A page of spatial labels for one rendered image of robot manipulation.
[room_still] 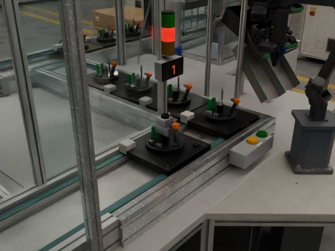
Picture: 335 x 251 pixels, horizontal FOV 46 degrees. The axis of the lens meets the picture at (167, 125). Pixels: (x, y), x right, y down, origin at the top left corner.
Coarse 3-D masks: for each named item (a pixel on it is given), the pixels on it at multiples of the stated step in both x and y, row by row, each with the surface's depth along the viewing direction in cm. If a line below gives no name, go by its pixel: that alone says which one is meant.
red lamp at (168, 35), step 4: (164, 28) 142; (168, 28) 142; (172, 28) 142; (164, 32) 143; (168, 32) 142; (172, 32) 143; (164, 36) 143; (168, 36) 143; (172, 36) 144; (164, 40) 144; (168, 40) 144; (172, 40) 144
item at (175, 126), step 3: (174, 123) 137; (177, 123) 137; (171, 126) 138; (174, 126) 136; (177, 126) 136; (174, 129) 137; (177, 129) 137; (174, 132) 138; (177, 132) 138; (174, 135) 138; (177, 135) 138; (174, 138) 139; (177, 138) 139; (174, 141) 139; (177, 141) 139
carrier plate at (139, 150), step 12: (156, 132) 153; (180, 132) 153; (144, 144) 145; (192, 144) 145; (204, 144) 145; (132, 156) 140; (144, 156) 137; (156, 156) 137; (168, 156) 137; (180, 156) 137; (192, 156) 138; (156, 168) 133; (168, 168) 130
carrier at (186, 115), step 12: (204, 108) 174; (216, 108) 165; (228, 108) 169; (180, 120) 166; (192, 120) 164; (204, 120) 163; (216, 120) 160; (228, 120) 160; (240, 120) 163; (252, 120) 164; (216, 132) 155; (228, 132) 153
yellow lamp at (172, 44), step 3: (162, 42) 145; (165, 42) 144; (168, 42) 144; (171, 42) 144; (174, 42) 146; (162, 45) 146; (165, 45) 145; (168, 45) 144; (171, 45) 145; (174, 45) 147; (162, 48) 146; (165, 48) 145; (168, 48) 145; (171, 48) 145; (174, 48) 147; (162, 51) 147; (165, 51) 146; (168, 51) 146; (171, 51) 146; (174, 51) 148; (165, 54) 146; (168, 54) 146; (171, 54) 146
